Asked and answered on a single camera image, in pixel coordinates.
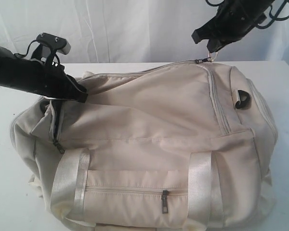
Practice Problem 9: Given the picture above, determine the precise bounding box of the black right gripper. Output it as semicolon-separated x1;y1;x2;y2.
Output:
191;0;267;52

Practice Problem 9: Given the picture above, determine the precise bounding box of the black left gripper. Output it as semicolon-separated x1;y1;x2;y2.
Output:
12;60;88;103

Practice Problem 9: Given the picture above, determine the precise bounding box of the cream duffel bag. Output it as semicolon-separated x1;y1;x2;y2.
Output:
11;61;278;231

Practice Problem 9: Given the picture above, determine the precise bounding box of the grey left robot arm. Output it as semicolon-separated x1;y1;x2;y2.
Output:
0;46;88;103

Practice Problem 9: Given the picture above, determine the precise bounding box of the white backdrop curtain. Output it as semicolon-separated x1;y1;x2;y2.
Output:
0;0;289;64

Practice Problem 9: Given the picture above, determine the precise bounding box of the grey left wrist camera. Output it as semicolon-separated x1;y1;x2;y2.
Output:
36;32;71;55

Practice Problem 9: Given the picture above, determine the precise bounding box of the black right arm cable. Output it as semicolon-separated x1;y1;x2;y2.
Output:
206;0;289;31

